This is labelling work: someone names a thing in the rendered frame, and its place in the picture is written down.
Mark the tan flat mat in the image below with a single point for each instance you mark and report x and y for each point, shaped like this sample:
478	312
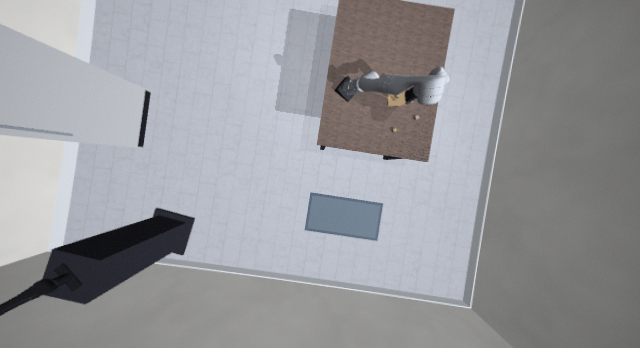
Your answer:
392	101

